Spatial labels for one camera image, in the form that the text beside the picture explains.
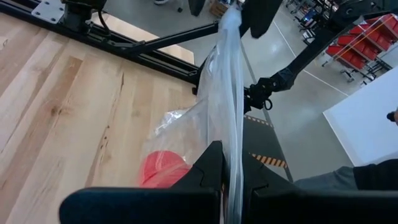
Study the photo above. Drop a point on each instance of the person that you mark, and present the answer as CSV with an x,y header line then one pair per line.
x,y
373,174

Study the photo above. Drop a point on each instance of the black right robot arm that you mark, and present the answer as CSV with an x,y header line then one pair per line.
x,y
77,14

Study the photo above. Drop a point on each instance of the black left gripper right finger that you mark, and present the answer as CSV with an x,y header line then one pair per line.
x,y
311,208

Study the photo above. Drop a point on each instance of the red bandage roll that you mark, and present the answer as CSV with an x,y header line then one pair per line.
x,y
161,168

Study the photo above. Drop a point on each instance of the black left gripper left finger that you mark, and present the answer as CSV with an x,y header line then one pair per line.
x,y
140,205

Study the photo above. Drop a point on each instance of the clear plastic bag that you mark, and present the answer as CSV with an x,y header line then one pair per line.
x,y
224,93

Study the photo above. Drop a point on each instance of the black metal trolley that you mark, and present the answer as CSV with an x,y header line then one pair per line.
x,y
306,18

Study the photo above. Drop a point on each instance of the white table top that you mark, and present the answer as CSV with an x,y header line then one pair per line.
x,y
367,130

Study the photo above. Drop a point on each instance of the rack of red bins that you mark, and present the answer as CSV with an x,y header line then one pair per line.
x,y
357,57

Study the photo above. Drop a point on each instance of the brown cardboard box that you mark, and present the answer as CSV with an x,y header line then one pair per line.
x,y
217,7

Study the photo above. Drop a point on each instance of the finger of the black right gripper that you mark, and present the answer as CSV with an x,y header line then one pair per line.
x,y
261,15
196,7

